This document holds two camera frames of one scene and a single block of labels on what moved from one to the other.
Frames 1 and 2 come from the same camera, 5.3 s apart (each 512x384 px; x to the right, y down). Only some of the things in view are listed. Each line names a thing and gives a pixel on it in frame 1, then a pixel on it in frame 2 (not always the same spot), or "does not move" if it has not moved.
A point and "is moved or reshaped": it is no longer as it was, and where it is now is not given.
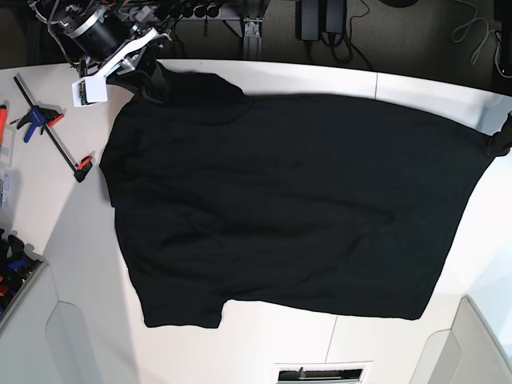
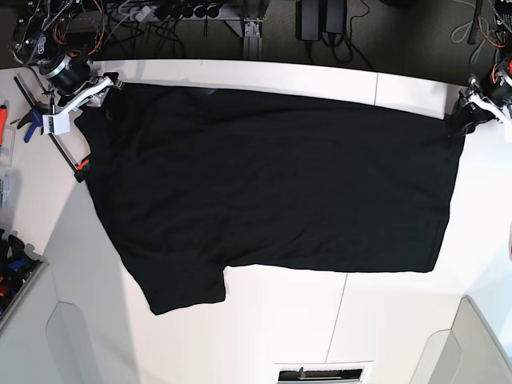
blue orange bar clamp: (41, 118) does not move
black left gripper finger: (154, 86) to (112, 104)
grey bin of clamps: (20, 269) does not move
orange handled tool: (3, 119) does not move
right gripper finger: (501, 142) to (465, 120)
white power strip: (143, 14) does not move
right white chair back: (467, 353) does not move
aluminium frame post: (252, 40) does not move
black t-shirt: (341, 205) is moved or reshaped
